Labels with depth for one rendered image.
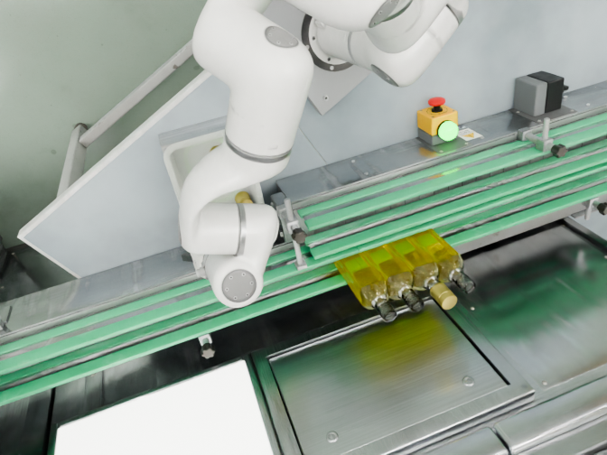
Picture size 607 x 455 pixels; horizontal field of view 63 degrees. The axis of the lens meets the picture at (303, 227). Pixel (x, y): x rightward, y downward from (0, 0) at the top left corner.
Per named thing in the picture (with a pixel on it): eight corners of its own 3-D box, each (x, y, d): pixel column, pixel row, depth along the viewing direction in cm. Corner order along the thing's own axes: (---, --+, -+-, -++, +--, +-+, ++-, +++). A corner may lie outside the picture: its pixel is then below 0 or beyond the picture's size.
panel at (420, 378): (56, 432, 104) (34, 614, 76) (50, 424, 102) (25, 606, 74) (437, 292, 120) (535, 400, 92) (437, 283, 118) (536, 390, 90)
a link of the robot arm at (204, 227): (287, 116, 64) (258, 225, 79) (185, 106, 60) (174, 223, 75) (300, 159, 59) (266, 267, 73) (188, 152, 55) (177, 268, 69)
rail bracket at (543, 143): (512, 140, 118) (554, 161, 107) (515, 110, 114) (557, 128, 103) (527, 135, 118) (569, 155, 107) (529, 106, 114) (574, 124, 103)
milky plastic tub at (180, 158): (188, 223, 115) (192, 242, 108) (156, 134, 103) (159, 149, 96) (258, 201, 118) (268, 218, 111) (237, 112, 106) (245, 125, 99)
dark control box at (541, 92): (511, 107, 129) (534, 117, 122) (513, 77, 124) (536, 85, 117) (538, 99, 130) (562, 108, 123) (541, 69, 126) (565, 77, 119)
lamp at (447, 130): (436, 140, 117) (443, 144, 115) (436, 122, 115) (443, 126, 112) (453, 135, 118) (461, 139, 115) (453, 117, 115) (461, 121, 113)
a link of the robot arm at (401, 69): (333, 51, 87) (377, 65, 74) (380, -14, 85) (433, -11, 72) (369, 83, 93) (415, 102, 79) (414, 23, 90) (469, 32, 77)
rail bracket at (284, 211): (284, 251, 112) (302, 283, 101) (270, 186, 102) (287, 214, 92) (297, 247, 112) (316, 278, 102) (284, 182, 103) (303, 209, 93)
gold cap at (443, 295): (445, 280, 98) (458, 292, 95) (444, 293, 100) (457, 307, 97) (430, 284, 98) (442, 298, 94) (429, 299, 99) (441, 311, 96)
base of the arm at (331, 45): (286, 17, 97) (316, 24, 84) (333, -29, 96) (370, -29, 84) (331, 76, 106) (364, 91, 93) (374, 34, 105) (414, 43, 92)
